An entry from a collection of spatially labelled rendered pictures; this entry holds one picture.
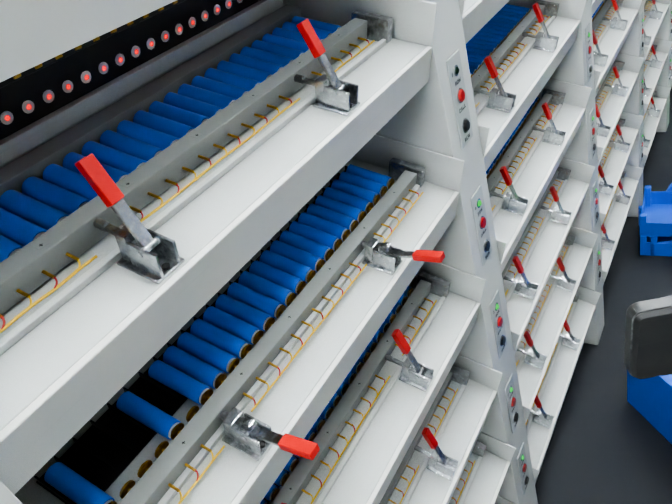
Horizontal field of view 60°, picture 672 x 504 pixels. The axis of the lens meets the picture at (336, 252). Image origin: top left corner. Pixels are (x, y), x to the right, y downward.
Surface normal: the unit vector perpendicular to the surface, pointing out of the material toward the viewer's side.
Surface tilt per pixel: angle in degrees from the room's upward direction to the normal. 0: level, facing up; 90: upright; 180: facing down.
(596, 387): 0
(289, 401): 18
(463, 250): 90
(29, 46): 108
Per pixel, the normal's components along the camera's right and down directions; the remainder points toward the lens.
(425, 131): -0.51, 0.59
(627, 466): -0.27, -0.80
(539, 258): 0.00, -0.73
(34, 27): 0.86, 0.34
